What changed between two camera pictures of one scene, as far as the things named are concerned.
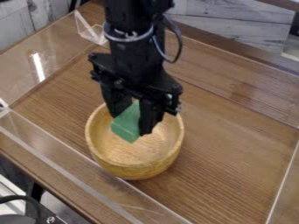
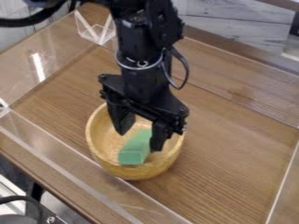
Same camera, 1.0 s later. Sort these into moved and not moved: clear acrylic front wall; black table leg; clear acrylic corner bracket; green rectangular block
Moved: green rectangular block
Not moved: black table leg; clear acrylic front wall; clear acrylic corner bracket
